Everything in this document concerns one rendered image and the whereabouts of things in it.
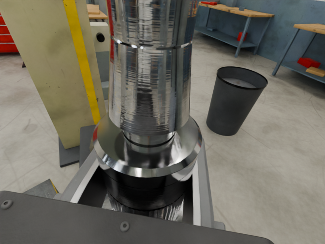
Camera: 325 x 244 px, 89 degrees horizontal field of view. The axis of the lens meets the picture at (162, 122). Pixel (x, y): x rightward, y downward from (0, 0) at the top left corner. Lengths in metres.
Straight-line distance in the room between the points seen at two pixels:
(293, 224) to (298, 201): 0.22
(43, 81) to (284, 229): 1.95
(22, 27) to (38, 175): 1.07
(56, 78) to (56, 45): 0.22
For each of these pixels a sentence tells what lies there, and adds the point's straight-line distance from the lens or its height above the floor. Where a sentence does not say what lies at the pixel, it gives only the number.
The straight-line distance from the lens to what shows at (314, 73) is 3.96.
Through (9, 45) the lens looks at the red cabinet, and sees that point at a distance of 4.26.
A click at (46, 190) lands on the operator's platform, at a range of 1.12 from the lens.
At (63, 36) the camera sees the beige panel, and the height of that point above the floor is 0.97.
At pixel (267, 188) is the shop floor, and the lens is 1.75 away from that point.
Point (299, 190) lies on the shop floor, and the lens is 1.92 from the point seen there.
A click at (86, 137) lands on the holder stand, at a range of 0.25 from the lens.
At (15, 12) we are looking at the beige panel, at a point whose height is 1.10.
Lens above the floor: 1.27
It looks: 40 degrees down
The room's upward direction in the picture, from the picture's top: 5 degrees clockwise
